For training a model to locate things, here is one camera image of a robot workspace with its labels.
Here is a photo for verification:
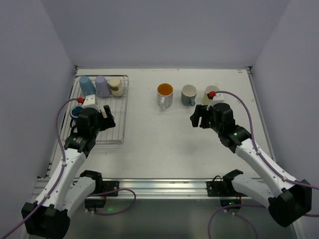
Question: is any light green ceramic mug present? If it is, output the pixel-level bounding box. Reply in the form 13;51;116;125
203;85;219;105

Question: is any grey blue ceramic mug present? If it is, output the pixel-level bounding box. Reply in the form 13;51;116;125
181;85;197;107

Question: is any white pearly round cup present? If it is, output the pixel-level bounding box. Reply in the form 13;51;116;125
157;83;173;111

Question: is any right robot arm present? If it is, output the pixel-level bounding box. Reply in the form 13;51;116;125
190;103;312;227

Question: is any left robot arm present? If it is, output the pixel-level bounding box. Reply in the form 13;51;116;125
21;105;116;239

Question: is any beige cup with brown band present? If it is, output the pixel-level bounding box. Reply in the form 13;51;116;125
109;78;124;97

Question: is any lavender plastic cup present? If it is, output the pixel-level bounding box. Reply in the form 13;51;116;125
95;76;112;98

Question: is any dark blue mug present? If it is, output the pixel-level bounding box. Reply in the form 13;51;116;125
69;105;83;120

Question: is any light blue plastic cup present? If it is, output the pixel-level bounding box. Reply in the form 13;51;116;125
79;76;96;96

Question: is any wire dish rack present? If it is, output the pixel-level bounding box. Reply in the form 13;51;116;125
59;75;130;145

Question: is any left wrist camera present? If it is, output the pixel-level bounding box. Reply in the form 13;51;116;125
82;95;100;112

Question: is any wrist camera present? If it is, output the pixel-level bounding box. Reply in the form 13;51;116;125
82;95;100;112
206;91;224;111

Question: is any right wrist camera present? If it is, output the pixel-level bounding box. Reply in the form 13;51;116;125
206;91;224;111

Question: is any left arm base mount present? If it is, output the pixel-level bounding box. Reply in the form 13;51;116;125
84;181;120;212

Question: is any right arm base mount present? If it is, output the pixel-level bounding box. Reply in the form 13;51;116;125
206;169;245;207

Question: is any aluminium mounting rail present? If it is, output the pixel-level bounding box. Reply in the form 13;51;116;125
33;177;294;200

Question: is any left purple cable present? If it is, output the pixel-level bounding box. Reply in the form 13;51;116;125
0;97;84;237

